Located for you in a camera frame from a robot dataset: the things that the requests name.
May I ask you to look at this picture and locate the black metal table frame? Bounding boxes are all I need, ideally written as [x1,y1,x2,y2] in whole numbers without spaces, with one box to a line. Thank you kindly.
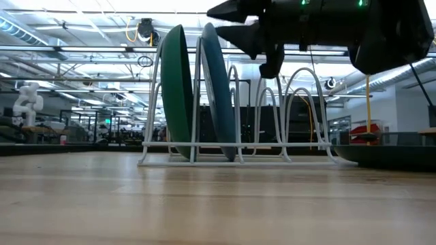
[0,143,337,157]

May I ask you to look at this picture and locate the large blue plate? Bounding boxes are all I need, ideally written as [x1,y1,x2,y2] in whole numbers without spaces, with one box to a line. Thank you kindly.
[200,22,238,163]

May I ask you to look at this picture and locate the black hanging cable loop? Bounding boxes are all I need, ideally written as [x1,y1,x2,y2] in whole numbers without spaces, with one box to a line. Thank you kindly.
[137,55,154,68]

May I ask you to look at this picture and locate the white wire dish rack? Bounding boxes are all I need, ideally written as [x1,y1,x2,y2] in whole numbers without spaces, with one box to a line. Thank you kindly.
[137,33,358,167]

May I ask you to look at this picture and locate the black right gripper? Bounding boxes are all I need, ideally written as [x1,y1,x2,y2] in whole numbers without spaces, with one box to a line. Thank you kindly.
[206,0,355,80]

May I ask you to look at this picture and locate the thin black hanging cable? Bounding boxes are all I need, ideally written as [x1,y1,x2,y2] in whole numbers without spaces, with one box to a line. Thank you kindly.
[308,46,316,74]

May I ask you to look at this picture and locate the black cabinet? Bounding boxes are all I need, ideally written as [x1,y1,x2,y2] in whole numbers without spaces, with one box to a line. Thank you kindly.
[197,95,328,144]

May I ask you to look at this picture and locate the black ceiling cord reel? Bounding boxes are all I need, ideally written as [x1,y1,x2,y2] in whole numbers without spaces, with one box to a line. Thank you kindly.
[125,17,161,47]

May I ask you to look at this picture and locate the red storage bins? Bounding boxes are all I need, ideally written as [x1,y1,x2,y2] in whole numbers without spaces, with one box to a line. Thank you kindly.
[349,122,381,150]

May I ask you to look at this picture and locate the large green plate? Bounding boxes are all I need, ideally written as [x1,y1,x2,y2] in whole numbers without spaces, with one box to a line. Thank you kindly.
[159,24,195,161]

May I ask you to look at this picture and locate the silver ventilation duct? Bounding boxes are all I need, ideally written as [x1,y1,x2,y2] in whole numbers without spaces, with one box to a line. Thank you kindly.
[0,16,69,61]
[340,57,436,98]

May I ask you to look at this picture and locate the yellow hanging cord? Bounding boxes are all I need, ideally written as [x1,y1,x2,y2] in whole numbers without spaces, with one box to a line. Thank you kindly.
[364,74,372,146]

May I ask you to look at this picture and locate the wooden workbench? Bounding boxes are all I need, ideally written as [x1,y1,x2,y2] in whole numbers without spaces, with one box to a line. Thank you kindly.
[20,125,71,144]

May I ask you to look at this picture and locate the black round cord weight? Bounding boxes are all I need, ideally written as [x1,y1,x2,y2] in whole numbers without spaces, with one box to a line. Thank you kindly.
[357,132,379,143]

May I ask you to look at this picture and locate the long black cable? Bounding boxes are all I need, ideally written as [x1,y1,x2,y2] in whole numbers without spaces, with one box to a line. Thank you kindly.
[409,63,436,107]

